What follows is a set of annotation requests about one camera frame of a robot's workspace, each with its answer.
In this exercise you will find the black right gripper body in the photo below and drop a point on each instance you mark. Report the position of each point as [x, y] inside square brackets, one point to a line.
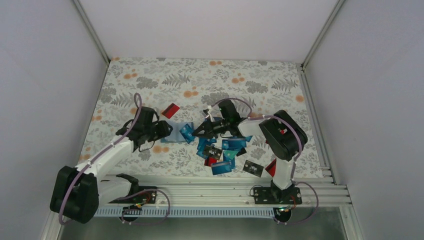
[220, 127]

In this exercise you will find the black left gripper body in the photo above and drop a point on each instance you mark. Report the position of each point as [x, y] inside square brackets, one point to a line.
[153, 134]

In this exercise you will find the teal leather card holder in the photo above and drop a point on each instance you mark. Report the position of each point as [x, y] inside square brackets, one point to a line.
[175, 135]

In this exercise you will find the red card black stripe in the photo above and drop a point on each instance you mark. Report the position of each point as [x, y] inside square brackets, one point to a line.
[271, 167]

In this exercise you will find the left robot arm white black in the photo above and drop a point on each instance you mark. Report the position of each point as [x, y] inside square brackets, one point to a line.
[79, 191]

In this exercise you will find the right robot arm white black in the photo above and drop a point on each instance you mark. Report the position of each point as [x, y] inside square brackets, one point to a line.
[283, 135]

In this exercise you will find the black visa card centre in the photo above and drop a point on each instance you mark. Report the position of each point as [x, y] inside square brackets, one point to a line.
[212, 151]

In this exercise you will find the black visa card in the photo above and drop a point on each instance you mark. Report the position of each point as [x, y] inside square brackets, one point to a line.
[212, 151]
[253, 168]

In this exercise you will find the blue card middle right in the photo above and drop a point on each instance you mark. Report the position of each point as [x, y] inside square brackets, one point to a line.
[233, 144]

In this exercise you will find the red card upper left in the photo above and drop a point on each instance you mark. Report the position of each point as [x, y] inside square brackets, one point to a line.
[170, 111]

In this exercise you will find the teal card centre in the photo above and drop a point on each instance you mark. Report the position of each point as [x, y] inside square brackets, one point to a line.
[229, 155]

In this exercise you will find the black visa card right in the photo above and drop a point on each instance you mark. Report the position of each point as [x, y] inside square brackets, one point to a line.
[253, 168]

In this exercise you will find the floral patterned table mat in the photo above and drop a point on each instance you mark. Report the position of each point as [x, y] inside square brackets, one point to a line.
[193, 85]

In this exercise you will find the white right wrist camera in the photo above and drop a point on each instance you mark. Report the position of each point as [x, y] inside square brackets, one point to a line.
[208, 115]

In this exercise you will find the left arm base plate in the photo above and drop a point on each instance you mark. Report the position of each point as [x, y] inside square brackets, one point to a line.
[144, 195]

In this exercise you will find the aluminium rail base front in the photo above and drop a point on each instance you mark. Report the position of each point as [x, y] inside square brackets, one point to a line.
[213, 191]

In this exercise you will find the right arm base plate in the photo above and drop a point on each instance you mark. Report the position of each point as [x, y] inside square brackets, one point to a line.
[271, 196]

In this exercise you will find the grey cable duct front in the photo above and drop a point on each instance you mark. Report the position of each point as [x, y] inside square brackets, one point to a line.
[202, 212]

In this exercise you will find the aluminium frame post left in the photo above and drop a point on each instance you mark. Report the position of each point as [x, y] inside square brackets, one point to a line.
[90, 28]

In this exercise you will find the aluminium frame post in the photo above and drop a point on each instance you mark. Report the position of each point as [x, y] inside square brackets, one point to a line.
[328, 23]
[90, 28]

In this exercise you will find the aluminium frame post right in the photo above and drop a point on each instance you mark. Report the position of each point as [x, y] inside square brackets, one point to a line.
[328, 23]

